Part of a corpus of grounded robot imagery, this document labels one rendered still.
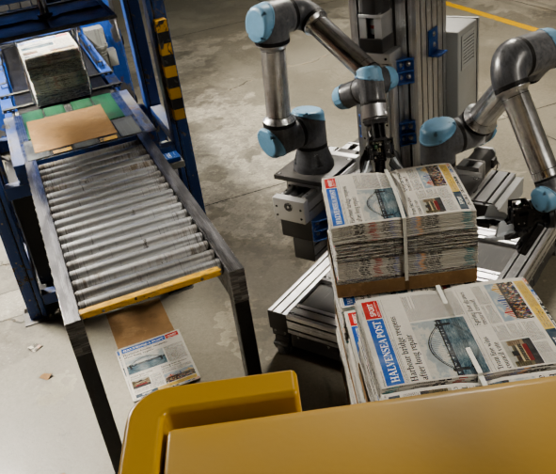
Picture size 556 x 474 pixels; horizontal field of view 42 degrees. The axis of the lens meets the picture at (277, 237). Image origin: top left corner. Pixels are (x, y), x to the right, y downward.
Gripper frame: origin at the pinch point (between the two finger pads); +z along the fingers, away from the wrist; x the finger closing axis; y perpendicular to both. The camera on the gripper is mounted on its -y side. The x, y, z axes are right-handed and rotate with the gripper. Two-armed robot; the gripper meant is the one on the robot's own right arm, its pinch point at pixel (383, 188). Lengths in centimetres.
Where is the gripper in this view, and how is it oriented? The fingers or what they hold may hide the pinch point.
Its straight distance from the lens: 219.2
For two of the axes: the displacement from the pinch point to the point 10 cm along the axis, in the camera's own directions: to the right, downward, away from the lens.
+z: 1.3, 9.9, 0.1
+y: -0.1, 0.1, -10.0
